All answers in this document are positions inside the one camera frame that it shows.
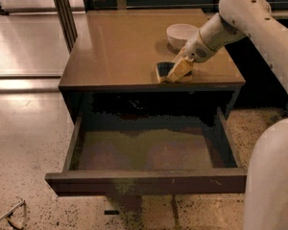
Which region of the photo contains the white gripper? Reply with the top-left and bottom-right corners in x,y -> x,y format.
166,32 -> 216,82

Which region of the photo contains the yellow sponge with dark top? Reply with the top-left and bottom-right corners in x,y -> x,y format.
156,62 -> 192,83

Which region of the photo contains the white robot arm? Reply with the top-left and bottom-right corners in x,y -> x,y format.
167,0 -> 288,230

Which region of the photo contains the brown cabinet with glossy top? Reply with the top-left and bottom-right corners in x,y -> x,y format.
59,9 -> 245,119

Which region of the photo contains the open dark top drawer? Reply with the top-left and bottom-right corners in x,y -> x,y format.
45,109 -> 247,196

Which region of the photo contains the white ceramic bowl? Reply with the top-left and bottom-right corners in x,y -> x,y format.
166,24 -> 198,50

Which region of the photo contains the vertical metal post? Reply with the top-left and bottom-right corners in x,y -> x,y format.
54,0 -> 78,52

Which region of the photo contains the metal frame floor corner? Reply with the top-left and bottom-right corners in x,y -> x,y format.
0,199 -> 26,230

